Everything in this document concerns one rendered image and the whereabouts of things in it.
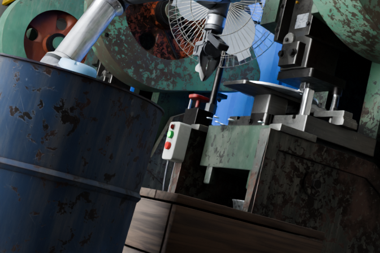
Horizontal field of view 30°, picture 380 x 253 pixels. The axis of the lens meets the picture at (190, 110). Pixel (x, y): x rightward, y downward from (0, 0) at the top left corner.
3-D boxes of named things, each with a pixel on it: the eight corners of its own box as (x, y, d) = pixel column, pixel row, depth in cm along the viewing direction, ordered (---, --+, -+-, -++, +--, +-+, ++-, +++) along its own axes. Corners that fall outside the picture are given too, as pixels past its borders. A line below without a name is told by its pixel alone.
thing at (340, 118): (342, 124, 221) (349, 92, 223) (308, 125, 236) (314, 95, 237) (356, 129, 224) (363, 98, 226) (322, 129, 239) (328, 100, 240)
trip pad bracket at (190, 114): (186, 157, 253) (199, 104, 256) (173, 156, 261) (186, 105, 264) (200, 161, 256) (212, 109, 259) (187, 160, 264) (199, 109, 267)
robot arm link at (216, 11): (207, -14, 272) (221, -5, 278) (201, 13, 270) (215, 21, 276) (223, -15, 266) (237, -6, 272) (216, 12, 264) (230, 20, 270)
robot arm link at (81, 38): (38, 85, 208) (134, -41, 231) (11, 83, 218) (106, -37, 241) (63, 111, 214) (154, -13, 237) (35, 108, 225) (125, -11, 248)
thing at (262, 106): (236, 118, 224) (246, 77, 226) (213, 118, 236) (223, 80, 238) (297, 139, 235) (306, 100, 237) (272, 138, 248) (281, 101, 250)
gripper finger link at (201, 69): (196, 82, 269) (202, 59, 271) (204, 81, 264) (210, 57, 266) (189, 79, 268) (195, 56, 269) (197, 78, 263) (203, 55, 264)
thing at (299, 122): (303, 132, 217) (307, 114, 218) (225, 131, 256) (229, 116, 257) (374, 157, 231) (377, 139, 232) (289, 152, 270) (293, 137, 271)
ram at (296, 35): (295, 62, 235) (314, -21, 239) (269, 66, 248) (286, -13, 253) (334, 78, 243) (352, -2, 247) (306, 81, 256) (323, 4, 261)
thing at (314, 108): (303, 114, 236) (306, 101, 237) (277, 114, 249) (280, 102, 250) (324, 121, 240) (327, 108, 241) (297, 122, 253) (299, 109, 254)
